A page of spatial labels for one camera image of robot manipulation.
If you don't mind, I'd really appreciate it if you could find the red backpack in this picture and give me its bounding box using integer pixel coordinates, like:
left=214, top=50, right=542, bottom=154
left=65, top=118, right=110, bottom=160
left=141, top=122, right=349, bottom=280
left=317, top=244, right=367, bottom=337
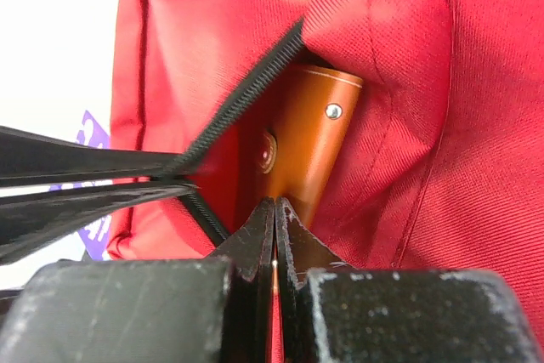
left=107, top=0, right=543, bottom=362

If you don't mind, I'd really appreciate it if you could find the brown leather wallet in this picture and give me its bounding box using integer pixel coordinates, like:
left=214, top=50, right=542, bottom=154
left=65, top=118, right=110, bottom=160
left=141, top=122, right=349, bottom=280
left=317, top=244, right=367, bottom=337
left=234, top=65, right=363, bottom=227

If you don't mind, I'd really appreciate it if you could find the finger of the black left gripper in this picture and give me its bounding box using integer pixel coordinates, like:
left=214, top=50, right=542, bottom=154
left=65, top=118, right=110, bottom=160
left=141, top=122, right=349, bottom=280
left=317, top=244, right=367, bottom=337
left=1, top=182, right=196, bottom=264
left=1, top=126, right=186, bottom=187

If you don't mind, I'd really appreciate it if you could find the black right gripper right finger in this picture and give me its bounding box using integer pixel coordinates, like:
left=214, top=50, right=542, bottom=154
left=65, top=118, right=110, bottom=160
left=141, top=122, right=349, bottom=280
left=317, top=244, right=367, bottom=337
left=275, top=198, right=542, bottom=362

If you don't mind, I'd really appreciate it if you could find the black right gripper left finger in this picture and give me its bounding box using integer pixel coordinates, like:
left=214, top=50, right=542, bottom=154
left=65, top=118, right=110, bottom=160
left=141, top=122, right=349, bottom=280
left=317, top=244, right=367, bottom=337
left=1, top=198, right=275, bottom=362

